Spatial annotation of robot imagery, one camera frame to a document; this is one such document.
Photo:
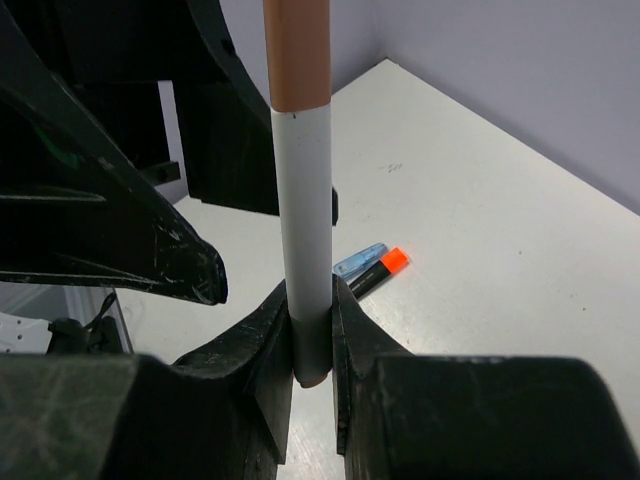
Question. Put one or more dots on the black orange highlighter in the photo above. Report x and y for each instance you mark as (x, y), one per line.
(379, 272)

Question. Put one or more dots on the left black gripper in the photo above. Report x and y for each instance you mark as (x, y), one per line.
(74, 210)

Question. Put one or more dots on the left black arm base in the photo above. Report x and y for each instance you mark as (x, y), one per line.
(105, 333)

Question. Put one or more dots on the blue highlighter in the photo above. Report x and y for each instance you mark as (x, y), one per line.
(359, 262)

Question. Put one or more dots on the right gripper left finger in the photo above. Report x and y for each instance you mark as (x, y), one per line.
(220, 411)

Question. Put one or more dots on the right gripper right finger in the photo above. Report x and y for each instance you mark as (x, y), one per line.
(404, 416)

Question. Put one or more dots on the brown pen cap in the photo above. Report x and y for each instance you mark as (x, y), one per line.
(297, 34)

